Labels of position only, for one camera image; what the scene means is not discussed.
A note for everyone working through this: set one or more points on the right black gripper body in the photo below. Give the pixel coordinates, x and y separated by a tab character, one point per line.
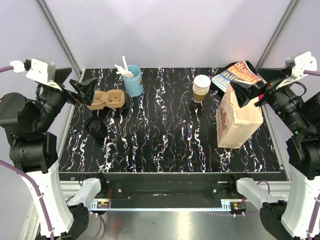
286	101

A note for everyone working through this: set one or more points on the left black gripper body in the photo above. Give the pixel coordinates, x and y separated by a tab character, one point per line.
51	100

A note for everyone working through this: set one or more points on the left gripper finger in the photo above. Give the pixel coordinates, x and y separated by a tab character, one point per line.
84	86
82	97

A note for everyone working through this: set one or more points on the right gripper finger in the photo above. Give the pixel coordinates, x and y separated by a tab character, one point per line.
266	94
246	92

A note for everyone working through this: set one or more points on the cardboard cup carrier stack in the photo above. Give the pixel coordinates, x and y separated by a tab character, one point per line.
112	99

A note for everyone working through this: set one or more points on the brown paper takeout bag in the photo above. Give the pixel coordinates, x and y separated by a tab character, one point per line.
235	125

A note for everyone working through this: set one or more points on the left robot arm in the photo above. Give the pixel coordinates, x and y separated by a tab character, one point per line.
33	152

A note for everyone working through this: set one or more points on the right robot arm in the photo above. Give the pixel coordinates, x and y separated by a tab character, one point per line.
297	218

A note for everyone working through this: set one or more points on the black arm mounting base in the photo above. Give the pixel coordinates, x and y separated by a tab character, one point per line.
208	185

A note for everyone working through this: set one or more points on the stack of black lids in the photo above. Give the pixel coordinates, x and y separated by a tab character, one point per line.
96	128

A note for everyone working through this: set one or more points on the stack of paper cups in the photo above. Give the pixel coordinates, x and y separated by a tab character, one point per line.
201	86

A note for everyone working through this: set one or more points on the blue cup with stirrers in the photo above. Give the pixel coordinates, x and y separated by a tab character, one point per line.
134	86

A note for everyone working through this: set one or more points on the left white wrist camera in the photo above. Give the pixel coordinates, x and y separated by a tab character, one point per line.
39	70

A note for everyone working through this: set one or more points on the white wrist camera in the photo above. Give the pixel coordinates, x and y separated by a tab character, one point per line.
300	66
39	70

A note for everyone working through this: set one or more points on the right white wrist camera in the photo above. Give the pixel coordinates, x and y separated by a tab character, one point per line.
300	66

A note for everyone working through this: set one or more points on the left aluminium corner post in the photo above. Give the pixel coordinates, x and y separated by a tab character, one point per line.
44	8

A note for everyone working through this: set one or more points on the aluminium corner post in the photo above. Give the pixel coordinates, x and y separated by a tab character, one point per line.
44	8
291	7

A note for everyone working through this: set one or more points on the right aluminium corner post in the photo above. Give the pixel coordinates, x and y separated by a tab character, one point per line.
291	7

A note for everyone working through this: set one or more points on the aluminium frame rail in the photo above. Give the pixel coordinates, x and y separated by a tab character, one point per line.
276	185

